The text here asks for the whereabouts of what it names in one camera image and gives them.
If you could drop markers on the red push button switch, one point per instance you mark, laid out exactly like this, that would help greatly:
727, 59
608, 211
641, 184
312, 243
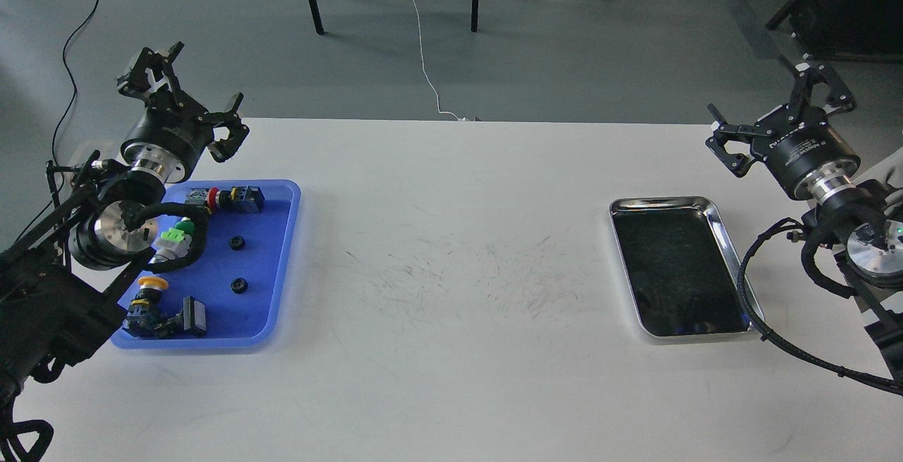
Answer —
244, 199

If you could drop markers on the yellow push button switch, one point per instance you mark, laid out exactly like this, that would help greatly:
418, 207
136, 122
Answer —
144, 318

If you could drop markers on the blue plastic tray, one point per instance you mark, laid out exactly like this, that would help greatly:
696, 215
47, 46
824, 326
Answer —
233, 320

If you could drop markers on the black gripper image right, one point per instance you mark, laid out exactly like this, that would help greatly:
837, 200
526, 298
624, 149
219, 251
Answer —
801, 140

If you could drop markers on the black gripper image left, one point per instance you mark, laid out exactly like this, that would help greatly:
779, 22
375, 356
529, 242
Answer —
180, 131

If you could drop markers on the black cabinet top right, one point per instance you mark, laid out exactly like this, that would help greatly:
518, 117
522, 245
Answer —
845, 30

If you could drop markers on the black square button switch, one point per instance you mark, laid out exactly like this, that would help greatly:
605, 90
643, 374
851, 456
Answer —
191, 319

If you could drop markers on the green push button switch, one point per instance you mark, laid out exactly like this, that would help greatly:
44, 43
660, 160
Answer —
174, 242

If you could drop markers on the silver metal tray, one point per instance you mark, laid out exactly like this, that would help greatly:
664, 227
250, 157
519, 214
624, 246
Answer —
681, 267

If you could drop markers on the small black gear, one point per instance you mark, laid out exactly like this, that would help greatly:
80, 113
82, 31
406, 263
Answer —
238, 285
237, 242

